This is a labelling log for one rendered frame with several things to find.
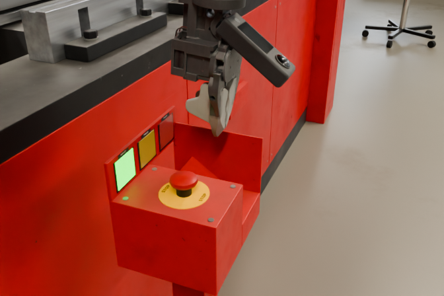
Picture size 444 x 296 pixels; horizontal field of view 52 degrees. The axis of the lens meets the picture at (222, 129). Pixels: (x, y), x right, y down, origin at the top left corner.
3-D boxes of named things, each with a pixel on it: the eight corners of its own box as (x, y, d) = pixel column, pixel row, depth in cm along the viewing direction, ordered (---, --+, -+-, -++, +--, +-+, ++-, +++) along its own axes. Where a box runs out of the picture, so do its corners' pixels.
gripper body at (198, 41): (191, 63, 71) (196, -18, 65) (244, 74, 68) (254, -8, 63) (169, 79, 64) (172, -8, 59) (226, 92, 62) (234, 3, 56)
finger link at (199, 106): (189, 127, 72) (191, 73, 67) (224, 137, 70) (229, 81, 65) (180, 137, 69) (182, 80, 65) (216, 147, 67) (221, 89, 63)
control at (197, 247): (216, 296, 63) (215, 188, 55) (117, 265, 69) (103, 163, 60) (259, 213, 80) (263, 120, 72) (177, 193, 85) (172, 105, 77)
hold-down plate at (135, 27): (88, 63, 85) (86, 47, 84) (65, 59, 87) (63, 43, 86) (168, 24, 110) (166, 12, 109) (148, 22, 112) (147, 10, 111)
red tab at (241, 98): (230, 119, 138) (230, 98, 135) (224, 119, 139) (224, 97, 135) (248, 101, 150) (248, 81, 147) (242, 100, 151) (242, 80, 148)
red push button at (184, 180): (191, 208, 63) (190, 186, 61) (164, 201, 64) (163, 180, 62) (203, 192, 66) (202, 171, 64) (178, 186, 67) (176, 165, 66)
